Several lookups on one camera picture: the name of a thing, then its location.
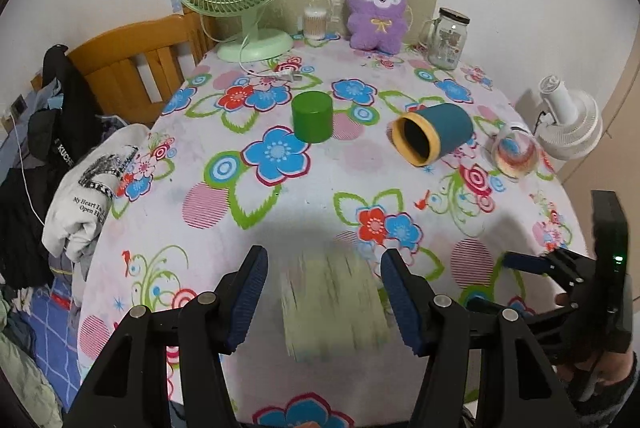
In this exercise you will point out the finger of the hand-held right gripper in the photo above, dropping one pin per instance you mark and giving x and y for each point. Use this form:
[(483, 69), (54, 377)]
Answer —
[(481, 306), (521, 262)]

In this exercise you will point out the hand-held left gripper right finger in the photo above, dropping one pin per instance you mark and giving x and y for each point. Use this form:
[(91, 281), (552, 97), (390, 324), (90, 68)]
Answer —
[(400, 299)]

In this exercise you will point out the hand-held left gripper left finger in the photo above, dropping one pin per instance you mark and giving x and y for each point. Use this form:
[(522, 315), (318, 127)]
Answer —
[(247, 299)]

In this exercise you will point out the person's right forearm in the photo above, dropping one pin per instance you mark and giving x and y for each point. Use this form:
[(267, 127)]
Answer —
[(631, 395)]

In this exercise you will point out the clear glass cup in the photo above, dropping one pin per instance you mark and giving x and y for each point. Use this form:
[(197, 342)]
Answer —
[(514, 153)]

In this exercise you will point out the teal cup with yellow rim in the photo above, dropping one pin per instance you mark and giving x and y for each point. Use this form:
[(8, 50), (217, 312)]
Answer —
[(440, 128)]

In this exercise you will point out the dark green cup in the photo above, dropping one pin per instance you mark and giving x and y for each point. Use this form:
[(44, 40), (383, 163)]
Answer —
[(312, 118)]

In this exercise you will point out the person's right hand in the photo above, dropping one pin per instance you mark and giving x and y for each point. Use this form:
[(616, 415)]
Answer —
[(617, 369)]

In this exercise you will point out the white clip fan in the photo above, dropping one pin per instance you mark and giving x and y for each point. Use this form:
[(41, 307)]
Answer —
[(575, 121)]

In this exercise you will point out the white printed shirt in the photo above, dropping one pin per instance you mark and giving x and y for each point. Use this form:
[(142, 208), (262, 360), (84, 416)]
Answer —
[(85, 203)]

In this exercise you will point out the blue checked sheet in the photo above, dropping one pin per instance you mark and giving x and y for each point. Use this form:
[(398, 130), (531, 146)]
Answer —
[(50, 333)]

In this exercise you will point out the glass jar with lid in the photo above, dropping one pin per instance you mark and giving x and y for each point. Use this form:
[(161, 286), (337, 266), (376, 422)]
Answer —
[(447, 41)]

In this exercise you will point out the pale green quilt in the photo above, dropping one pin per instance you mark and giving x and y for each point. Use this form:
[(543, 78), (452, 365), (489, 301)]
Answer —
[(22, 373)]

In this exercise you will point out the black garment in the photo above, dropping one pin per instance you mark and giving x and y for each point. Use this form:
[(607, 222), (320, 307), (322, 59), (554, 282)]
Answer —
[(55, 143)]

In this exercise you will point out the wooden chair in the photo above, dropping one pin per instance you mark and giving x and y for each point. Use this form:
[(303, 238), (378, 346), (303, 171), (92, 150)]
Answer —
[(130, 58)]

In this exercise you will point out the cotton swab container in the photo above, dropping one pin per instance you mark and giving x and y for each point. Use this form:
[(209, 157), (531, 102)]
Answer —
[(315, 24)]

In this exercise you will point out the purple plush toy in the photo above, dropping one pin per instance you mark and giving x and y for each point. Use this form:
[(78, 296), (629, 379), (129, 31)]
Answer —
[(377, 16)]

